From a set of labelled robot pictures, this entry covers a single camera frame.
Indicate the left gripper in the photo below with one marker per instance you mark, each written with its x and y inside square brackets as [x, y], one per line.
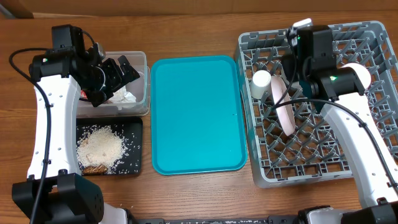
[117, 78]

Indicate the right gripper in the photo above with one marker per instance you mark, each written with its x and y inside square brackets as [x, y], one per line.
[289, 63]

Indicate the white tissue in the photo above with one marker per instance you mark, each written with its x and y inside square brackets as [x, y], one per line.
[122, 96]

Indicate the pale green cup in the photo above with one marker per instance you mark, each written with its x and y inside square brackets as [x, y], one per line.
[261, 83]

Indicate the red snack wrapper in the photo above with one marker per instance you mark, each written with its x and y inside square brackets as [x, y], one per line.
[83, 95]

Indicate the large pink plate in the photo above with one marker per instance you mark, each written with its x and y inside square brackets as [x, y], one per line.
[285, 113]

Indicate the rice food leftovers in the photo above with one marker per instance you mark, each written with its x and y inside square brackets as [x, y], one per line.
[101, 149]

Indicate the small pink bowl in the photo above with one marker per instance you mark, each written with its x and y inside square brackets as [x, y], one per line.
[362, 73]

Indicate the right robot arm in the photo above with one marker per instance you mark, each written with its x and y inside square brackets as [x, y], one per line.
[339, 94]

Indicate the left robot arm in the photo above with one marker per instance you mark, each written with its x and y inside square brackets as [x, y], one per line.
[55, 191]

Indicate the grey dishwasher rack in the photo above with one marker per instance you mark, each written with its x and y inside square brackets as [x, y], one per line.
[312, 152]

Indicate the clear plastic bin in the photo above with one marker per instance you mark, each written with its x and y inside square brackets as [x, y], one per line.
[139, 88]

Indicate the black plastic tray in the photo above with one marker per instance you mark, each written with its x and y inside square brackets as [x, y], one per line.
[136, 130]

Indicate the teal serving tray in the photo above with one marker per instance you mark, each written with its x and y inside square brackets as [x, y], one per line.
[196, 116]

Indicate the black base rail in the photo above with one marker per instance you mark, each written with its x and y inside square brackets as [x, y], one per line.
[273, 219]

